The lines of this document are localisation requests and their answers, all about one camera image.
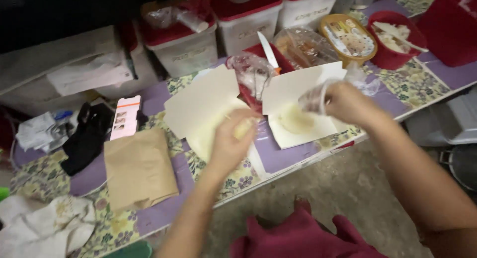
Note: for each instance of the person's right hand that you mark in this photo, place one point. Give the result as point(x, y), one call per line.
point(344, 101)

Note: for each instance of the person's left hand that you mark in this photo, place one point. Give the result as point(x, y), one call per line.
point(227, 142)

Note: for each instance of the person's left fingers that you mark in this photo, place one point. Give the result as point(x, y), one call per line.
point(249, 120)

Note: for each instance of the person's right fingers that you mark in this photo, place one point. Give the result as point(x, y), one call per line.
point(331, 100)

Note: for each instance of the pale yellow food piece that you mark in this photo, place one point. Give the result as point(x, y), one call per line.
point(243, 128)

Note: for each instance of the clear plastic wrap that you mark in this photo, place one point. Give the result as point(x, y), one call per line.
point(316, 98)

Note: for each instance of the white paper food box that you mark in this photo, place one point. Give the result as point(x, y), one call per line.
point(298, 109)
point(203, 112)

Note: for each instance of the floral purple tablecloth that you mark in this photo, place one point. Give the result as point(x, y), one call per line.
point(261, 153)

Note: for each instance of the pale flat dough piece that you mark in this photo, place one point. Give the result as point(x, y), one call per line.
point(294, 119)

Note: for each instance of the crumpled clear plastic bag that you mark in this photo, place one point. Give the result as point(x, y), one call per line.
point(250, 73)

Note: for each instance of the red tray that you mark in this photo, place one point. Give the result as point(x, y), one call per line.
point(268, 64)

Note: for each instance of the clear bag of food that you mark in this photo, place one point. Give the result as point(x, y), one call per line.
point(303, 46)

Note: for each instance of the oval yellow ice cream tub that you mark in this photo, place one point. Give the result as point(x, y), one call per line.
point(348, 38)

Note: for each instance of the red bowl with food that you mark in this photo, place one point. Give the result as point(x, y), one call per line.
point(393, 40)

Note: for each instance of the white spoon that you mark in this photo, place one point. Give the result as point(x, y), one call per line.
point(398, 35)

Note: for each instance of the white container red lid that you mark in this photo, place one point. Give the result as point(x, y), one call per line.
point(248, 21)
point(182, 45)
point(307, 8)

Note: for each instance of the grey plastic crate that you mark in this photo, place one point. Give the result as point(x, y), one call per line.
point(447, 120)

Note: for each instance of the brown paper bag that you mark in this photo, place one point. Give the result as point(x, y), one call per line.
point(138, 168)

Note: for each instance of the white smartphone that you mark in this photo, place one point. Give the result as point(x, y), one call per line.
point(126, 117)

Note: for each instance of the person's maroon clothing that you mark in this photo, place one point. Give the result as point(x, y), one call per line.
point(298, 235)

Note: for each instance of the large red container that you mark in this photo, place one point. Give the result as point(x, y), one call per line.
point(449, 27)

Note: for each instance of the metal pot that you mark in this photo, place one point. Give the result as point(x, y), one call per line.
point(462, 166)

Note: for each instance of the black cloth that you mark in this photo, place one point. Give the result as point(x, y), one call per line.
point(86, 137)

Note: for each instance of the white paper sheet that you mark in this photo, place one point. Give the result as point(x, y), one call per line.
point(91, 73)

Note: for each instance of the crumpled white plastic bags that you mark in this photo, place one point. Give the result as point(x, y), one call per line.
point(43, 131)

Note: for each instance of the white cloth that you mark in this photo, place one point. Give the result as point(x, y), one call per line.
point(46, 226)

